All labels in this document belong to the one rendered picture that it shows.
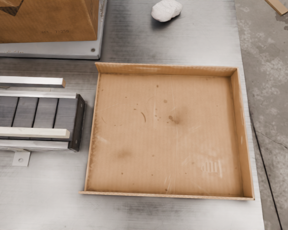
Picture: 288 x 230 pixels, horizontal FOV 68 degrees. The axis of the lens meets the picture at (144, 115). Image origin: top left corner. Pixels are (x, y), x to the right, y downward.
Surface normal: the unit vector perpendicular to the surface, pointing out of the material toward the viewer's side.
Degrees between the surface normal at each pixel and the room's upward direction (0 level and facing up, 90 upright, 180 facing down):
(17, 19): 90
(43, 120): 0
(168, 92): 0
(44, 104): 0
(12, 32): 90
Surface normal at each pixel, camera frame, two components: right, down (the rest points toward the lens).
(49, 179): 0.00, -0.33
